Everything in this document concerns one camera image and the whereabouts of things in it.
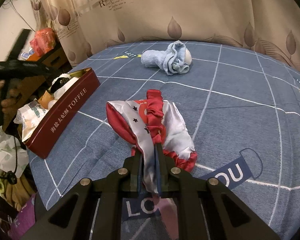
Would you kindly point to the brown wooden cabinet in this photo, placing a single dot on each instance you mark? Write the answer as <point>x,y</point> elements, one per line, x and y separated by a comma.
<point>57,57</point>

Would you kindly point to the white fluffy sock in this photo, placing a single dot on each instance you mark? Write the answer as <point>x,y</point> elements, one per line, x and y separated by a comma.
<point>58,93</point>

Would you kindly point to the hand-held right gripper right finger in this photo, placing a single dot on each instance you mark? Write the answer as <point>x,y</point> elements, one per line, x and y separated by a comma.
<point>160,175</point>

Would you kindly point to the orange box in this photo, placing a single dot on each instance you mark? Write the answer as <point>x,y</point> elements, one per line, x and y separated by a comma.
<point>36,57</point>

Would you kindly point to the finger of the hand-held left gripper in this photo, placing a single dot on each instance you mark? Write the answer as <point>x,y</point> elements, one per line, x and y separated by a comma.
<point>22,70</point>
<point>18,45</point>

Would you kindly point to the black shiny hair accessory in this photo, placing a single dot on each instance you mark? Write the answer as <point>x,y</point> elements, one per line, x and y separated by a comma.
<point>61,83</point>

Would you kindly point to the red and white satin cloth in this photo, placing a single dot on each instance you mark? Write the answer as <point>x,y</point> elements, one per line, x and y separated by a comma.
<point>170,125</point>

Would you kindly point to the yellow green soft item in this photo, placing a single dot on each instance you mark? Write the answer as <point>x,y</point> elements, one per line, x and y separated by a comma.
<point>0,187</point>

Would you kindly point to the blue checked blanket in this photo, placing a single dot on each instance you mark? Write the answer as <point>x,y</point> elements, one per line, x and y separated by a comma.
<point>240,120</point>

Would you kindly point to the beige leaf print curtain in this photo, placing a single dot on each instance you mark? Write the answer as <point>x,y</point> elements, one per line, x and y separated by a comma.
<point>190,10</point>

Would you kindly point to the white plastic bag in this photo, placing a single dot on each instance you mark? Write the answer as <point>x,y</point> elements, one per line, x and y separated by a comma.
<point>2,152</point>

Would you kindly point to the red tin box gold interior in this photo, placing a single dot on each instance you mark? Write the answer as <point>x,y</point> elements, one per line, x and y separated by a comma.
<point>65,120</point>

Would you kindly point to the orange plastic bag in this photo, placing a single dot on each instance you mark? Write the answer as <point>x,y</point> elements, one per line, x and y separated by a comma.
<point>43,40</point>

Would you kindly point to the paper gift bag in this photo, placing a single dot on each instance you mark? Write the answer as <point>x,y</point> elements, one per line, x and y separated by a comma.
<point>25,215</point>

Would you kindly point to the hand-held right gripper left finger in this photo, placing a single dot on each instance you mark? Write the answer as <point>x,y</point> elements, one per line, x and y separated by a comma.
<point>139,180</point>

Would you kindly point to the white bottle blue label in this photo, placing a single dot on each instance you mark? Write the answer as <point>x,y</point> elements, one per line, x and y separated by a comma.
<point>26,55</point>

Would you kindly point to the person's left hand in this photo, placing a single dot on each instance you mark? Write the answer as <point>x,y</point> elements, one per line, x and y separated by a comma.
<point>11,105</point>

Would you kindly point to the light blue towel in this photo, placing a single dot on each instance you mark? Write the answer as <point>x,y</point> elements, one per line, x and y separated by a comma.
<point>152,60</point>

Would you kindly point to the white green tissue packet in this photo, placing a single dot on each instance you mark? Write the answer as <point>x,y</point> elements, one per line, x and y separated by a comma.
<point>30,120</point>

